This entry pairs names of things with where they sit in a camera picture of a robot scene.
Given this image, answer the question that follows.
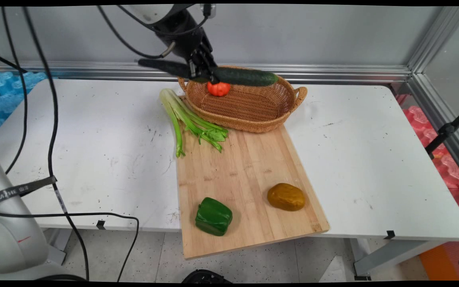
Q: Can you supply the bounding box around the brown potato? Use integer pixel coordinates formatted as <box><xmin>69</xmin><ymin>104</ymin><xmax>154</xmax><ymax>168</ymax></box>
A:
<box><xmin>267</xmin><ymin>183</ymin><xmax>306</xmax><ymax>212</ymax></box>

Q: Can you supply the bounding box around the oval woven wicker basket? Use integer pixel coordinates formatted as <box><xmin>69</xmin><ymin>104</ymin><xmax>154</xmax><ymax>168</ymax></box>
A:
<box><xmin>178</xmin><ymin>65</ymin><xmax>308</xmax><ymax>133</ymax></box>

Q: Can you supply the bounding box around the orange floor panel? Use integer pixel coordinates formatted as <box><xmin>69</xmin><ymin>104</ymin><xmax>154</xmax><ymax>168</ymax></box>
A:
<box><xmin>418</xmin><ymin>242</ymin><xmax>459</xmax><ymax>281</ymax></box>

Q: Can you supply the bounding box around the green bell pepper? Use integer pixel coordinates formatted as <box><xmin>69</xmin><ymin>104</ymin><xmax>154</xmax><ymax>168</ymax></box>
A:
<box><xmin>195</xmin><ymin>197</ymin><xmax>233</xmax><ymax>236</ymax></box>

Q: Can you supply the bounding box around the upright aluminium frame post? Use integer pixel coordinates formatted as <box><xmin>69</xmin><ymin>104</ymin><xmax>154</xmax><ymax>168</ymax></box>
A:
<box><xmin>407</xmin><ymin>6</ymin><xmax>459</xmax><ymax>80</ymax></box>

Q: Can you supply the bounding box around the light wooden cutting board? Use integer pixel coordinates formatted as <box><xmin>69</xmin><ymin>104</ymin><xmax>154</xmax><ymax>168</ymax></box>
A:
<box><xmin>176</xmin><ymin>96</ymin><xmax>330</xmax><ymax>260</ymax></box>

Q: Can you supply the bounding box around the blue foam floor mat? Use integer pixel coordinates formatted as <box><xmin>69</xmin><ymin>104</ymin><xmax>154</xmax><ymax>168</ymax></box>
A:
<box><xmin>0</xmin><ymin>71</ymin><xmax>49</xmax><ymax>140</ymax></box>

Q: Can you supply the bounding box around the horizontal aluminium frame rail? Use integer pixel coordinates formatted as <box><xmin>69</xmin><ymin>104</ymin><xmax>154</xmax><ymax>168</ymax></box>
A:
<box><xmin>0</xmin><ymin>60</ymin><xmax>413</xmax><ymax>85</ymax></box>

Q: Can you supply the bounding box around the grey printed strap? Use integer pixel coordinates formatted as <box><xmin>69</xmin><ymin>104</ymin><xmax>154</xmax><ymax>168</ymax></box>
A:
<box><xmin>0</xmin><ymin>175</ymin><xmax>58</xmax><ymax>208</ymax></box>

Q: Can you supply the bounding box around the red foam floor mat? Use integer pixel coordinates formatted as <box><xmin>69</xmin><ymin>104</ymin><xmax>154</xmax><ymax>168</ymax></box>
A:
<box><xmin>397</xmin><ymin>94</ymin><xmax>459</xmax><ymax>224</ymax></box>

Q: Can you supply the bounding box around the thick black cable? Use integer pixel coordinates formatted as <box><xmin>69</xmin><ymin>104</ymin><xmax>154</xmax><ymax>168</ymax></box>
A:
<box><xmin>0</xmin><ymin>209</ymin><xmax>140</xmax><ymax>282</ymax></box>
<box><xmin>22</xmin><ymin>6</ymin><xmax>90</xmax><ymax>281</ymax></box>
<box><xmin>1</xmin><ymin>6</ymin><xmax>29</xmax><ymax>175</ymax></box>

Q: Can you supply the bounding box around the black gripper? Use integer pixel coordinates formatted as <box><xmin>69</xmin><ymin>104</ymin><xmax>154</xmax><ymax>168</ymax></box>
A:
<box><xmin>156</xmin><ymin>10</ymin><xmax>221</xmax><ymax>83</ymax></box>

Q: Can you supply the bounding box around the black tripod stand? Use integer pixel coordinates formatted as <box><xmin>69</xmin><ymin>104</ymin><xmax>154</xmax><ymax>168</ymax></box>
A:
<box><xmin>425</xmin><ymin>103</ymin><xmax>459</xmax><ymax>160</ymax></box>

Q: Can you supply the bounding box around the round black floor object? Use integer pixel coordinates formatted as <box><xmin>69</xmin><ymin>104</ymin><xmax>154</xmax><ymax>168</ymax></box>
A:
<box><xmin>182</xmin><ymin>269</ymin><xmax>233</xmax><ymax>283</ymax></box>

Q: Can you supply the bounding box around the grey metal table leg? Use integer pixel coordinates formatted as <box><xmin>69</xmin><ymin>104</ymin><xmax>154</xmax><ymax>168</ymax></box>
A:
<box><xmin>351</xmin><ymin>238</ymin><xmax>447</xmax><ymax>280</ymax></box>

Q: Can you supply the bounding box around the red orange tomato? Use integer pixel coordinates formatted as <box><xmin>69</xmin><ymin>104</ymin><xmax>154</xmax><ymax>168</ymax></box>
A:
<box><xmin>207</xmin><ymin>82</ymin><xmax>231</xmax><ymax>97</ymax></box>

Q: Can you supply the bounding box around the sloping aluminium frame rail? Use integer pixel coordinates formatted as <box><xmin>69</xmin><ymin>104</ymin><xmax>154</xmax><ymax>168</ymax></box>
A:
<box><xmin>407</xmin><ymin>74</ymin><xmax>459</xmax><ymax>186</ymax></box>

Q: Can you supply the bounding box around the long dark green cucumber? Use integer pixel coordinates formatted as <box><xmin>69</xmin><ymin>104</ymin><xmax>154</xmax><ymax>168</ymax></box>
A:
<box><xmin>138</xmin><ymin>59</ymin><xmax>280</xmax><ymax>87</ymax></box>

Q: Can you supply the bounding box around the pale green celery bunch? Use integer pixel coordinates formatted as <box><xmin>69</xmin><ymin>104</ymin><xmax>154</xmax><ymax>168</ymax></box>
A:
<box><xmin>159</xmin><ymin>88</ymin><xmax>229</xmax><ymax>158</ymax></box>

